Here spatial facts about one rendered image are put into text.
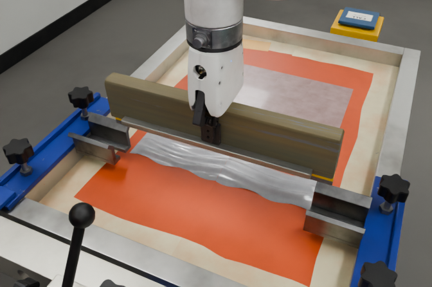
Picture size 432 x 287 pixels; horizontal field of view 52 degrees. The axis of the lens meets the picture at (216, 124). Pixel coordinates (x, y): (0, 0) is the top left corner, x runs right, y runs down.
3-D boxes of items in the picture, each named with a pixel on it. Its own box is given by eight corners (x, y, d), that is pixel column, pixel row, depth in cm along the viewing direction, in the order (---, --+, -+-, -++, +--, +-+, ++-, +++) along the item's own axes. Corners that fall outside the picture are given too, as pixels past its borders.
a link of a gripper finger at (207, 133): (212, 121, 61) (213, 156, 66) (221, 109, 64) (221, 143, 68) (191, 116, 62) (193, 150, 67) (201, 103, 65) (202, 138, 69)
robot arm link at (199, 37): (225, 39, 52) (225, 59, 54) (251, 8, 58) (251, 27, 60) (169, 27, 54) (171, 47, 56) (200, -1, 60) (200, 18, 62)
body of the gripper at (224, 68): (225, 53, 53) (225, 124, 60) (254, 17, 60) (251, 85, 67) (170, 41, 55) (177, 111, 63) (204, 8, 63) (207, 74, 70)
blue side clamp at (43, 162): (101, 118, 94) (96, 91, 89) (121, 124, 92) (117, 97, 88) (-5, 221, 73) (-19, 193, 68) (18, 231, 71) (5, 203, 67)
